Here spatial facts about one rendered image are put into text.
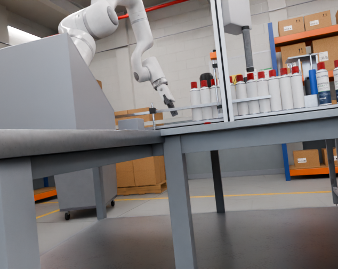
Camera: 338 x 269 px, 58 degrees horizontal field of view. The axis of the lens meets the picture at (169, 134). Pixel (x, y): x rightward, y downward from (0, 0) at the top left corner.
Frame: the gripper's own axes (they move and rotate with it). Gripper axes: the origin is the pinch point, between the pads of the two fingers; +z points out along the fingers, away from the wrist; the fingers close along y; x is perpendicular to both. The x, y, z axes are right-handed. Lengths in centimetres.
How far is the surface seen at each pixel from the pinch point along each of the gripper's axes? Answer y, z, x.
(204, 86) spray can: -1.5, -4.0, -20.2
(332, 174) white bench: 165, 98, -84
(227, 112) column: -16.0, 14.1, -24.7
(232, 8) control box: -17, -26, -47
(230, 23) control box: -18, -21, -43
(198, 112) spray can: -2.5, 6.3, -11.6
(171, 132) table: -65, 16, -7
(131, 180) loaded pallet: 315, 14, 165
